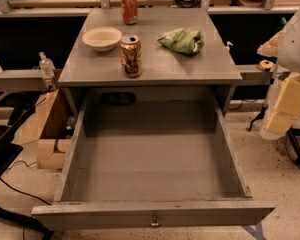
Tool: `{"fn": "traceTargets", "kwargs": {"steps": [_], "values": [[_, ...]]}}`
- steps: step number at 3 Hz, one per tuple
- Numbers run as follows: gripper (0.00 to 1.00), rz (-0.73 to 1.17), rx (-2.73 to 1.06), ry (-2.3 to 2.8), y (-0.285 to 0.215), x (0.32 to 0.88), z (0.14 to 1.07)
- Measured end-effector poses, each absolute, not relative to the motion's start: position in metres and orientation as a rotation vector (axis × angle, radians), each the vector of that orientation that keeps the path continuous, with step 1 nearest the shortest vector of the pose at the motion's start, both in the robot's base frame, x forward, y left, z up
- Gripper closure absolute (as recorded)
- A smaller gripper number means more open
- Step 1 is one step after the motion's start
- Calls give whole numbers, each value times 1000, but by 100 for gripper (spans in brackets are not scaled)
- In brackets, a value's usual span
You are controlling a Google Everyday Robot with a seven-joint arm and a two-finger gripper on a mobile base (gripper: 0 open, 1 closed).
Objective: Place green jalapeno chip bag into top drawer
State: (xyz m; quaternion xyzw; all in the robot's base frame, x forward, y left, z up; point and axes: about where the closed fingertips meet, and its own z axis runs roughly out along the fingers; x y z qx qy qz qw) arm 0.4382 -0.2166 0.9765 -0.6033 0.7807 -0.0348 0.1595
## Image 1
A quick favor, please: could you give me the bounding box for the grey wooden cabinet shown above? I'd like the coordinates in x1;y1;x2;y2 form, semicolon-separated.
59;7;242;111

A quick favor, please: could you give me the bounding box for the black chair frame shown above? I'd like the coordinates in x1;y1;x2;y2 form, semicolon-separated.
0;91;53;240

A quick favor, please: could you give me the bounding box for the open grey top drawer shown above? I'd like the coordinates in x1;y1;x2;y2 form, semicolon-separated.
32;97;275;230

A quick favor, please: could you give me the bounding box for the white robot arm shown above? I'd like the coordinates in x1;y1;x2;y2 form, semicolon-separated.
257;8;300;140

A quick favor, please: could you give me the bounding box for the black stand leg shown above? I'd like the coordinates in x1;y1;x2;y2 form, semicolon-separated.
287;128;300;166

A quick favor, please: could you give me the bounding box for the gold soda can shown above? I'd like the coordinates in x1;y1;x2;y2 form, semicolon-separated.
120;35;142;78

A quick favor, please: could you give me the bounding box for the orange soda can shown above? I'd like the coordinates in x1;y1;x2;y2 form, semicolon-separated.
121;0;138;25

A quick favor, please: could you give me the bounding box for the green jalapeno chip bag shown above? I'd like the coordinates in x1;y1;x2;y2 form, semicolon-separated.
157;28;205;55

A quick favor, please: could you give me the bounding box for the small white pump bottle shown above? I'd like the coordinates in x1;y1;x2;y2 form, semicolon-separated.
226;41;233;52

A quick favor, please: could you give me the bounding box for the metal drawer knob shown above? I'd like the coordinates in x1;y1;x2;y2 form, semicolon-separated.
150;215;160;228

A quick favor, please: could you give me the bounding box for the wooden block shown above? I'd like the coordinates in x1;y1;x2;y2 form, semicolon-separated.
37;139;71;169

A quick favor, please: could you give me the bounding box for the white bowl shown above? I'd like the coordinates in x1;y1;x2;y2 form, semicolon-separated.
82;27;122;52

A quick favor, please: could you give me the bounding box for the black floor cable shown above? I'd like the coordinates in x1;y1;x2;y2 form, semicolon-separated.
0;177;53;207

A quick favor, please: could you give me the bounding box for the cardboard box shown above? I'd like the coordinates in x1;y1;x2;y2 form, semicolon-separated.
13;90;71;144

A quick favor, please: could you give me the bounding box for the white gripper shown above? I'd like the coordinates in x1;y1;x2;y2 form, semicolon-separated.
260;72;300;140

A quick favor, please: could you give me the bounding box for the clear sanitizer bottle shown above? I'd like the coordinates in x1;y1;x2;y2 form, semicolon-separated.
39;52;55;77

